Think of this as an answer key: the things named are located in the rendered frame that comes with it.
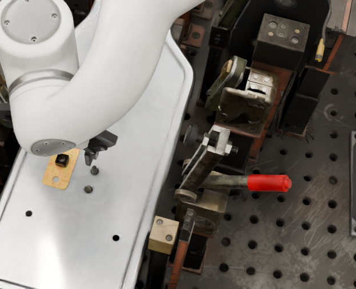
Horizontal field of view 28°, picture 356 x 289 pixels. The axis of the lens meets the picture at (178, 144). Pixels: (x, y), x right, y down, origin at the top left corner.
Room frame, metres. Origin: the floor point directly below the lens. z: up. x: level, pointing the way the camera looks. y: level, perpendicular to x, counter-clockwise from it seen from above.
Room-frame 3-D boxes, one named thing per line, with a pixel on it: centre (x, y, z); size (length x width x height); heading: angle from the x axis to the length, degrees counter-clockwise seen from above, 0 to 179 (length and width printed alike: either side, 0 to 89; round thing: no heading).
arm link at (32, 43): (0.39, 0.16, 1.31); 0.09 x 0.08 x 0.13; 21
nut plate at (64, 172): (0.39, 0.16, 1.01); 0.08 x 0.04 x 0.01; 174
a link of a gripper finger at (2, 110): (0.40, 0.21, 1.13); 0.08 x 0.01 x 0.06; 84
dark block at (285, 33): (0.60, -0.13, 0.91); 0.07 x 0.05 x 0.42; 84
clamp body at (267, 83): (0.54, -0.10, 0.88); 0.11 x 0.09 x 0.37; 84
